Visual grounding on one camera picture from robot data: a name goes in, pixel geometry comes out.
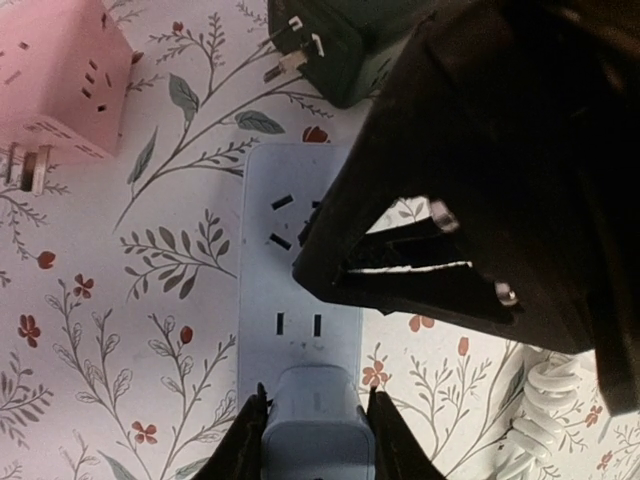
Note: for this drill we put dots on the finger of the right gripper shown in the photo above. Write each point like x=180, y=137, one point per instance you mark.
x=380, y=238

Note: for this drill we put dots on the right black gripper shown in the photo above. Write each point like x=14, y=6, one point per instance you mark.
x=575, y=150

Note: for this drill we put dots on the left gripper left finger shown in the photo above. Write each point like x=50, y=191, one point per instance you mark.
x=239, y=454

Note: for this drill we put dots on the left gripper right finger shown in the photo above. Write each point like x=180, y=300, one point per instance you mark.
x=398, y=455

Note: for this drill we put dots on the light blue charger plug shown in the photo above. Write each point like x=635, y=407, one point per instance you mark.
x=317, y=428

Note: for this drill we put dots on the dark green cube socket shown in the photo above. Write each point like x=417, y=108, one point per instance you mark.
x=344, y=48

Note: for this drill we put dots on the light blue power strip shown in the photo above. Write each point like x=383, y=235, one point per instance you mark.
x=282, y=325

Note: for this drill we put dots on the pink cube plug adapter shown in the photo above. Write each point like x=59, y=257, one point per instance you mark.
x=65, y=66

